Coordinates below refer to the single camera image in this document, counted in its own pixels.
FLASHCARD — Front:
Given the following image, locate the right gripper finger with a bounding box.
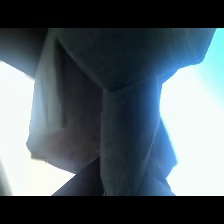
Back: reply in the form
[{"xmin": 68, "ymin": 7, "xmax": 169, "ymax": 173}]
[{"xmin": 51, "ymin": 158, "xmax": 104, "ymax": 197}]

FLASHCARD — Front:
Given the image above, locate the black garment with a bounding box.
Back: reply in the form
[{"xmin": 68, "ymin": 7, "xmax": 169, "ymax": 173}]
[{"xmin": 0, "ymin": 27, "xmax": 218, "ymax": 197}]

